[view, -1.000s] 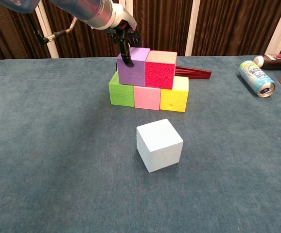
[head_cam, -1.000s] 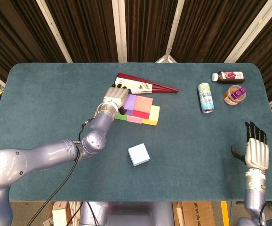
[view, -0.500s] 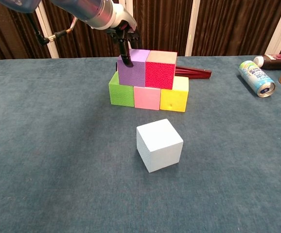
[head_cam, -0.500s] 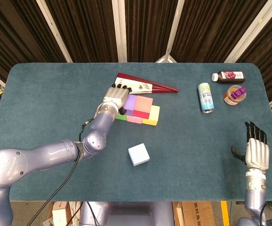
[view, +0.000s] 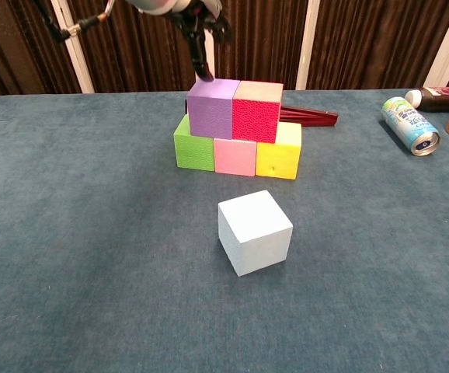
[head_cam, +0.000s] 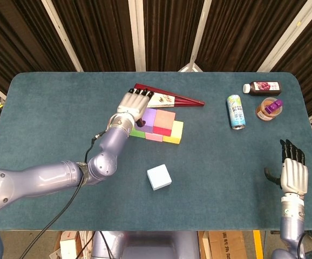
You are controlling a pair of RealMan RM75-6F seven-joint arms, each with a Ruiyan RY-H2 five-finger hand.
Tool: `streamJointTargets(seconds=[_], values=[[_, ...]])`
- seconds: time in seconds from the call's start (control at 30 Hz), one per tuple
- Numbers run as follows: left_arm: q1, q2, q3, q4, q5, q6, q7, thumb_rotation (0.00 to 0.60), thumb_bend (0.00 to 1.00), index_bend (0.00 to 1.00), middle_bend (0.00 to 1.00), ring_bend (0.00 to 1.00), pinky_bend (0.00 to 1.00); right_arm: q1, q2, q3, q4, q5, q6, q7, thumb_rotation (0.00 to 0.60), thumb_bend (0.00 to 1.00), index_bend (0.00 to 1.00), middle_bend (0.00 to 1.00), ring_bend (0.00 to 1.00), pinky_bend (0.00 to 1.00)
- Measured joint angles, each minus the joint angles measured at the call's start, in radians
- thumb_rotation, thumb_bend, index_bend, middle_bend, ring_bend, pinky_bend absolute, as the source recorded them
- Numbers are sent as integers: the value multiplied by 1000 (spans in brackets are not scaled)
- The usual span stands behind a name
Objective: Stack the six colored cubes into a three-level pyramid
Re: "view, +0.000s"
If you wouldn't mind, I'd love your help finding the light blue foam cube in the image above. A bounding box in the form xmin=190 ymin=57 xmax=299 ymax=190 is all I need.
xmin=217 ymin=190 xmax=294 ymax=277

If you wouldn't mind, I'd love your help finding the yellow foam cube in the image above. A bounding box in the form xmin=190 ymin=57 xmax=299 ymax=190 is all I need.
xmin=255 ymin=121 xmax=302 ymax=181

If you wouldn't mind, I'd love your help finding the green foam cube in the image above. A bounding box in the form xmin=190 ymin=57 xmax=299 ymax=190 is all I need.
xmin=173 ymin=113 xmax=216 ymax=173

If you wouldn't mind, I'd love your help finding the teal felt table cover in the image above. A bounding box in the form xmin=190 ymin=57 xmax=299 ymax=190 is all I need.
xmin=0 ymin=88 xmax=449 ymax=373

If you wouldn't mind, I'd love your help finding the light blue drink can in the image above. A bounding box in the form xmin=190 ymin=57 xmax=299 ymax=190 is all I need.
xmin=380 ymin=96 xmax=441 ymax=157

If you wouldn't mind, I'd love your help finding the purple foam cube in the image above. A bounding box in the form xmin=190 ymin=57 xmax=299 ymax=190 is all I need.
xmin=186 ymin=77 xmax=242 ymax=141

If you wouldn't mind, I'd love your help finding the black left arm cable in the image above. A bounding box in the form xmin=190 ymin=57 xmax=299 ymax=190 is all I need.
xmin=33 ymin=0 xmax=116 ymax=44

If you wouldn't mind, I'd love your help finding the pink foam cube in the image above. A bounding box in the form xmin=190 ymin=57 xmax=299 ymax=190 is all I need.
xmin=213 ymin=138 xmax=258 ymax=178

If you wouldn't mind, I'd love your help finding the red foam cube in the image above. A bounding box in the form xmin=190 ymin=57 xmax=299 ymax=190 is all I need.
xmin=231 ymin=80 xmax=284 ymax=145

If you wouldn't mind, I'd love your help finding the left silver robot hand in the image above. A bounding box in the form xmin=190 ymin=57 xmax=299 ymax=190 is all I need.
xmin=169 ymin=0 xmax=232 ymax=83

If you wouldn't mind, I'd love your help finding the dark grape juice bottle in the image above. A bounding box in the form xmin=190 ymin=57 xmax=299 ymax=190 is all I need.
xmin=404 ymin=85 xmax=449 ymax=113

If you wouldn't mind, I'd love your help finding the red paper folding fan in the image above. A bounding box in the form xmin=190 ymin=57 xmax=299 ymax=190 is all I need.
xmin=280 ymin=104 xmax=339 ymax=128

